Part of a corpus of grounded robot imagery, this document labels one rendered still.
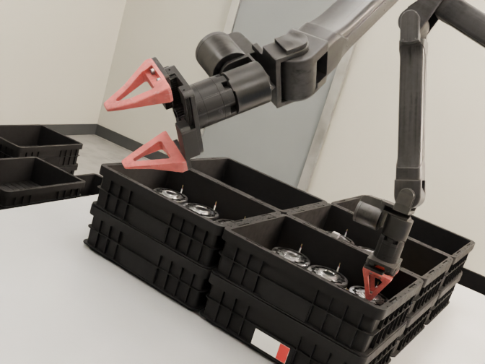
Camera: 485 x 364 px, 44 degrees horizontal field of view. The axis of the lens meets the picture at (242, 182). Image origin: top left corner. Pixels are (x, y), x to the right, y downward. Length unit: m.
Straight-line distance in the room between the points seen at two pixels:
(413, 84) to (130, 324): 0.81
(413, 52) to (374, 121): 3.12
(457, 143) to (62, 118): 3.20
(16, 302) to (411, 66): 0.98
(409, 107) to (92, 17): 4.24
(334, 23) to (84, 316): 0.81
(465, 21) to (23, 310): 1.10
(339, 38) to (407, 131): 0.58
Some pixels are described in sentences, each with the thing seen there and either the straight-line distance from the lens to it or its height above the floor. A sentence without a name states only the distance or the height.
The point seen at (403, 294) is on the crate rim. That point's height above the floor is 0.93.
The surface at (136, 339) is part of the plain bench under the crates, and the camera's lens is 1.31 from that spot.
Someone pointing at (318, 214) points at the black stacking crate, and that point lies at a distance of 1.80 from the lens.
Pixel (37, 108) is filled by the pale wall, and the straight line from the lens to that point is 5.22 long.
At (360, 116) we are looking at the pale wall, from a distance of 4.55.
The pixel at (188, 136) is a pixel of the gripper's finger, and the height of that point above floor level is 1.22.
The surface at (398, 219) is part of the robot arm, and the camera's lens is 1.38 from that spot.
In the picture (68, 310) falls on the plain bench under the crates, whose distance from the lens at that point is 1.36.
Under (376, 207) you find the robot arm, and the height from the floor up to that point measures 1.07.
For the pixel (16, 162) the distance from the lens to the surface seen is 2.63.
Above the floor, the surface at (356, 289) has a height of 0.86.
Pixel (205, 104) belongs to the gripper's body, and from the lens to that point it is 0.75.
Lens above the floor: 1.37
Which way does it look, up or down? 14 degrees down
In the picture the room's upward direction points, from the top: 17 degrees clockwise
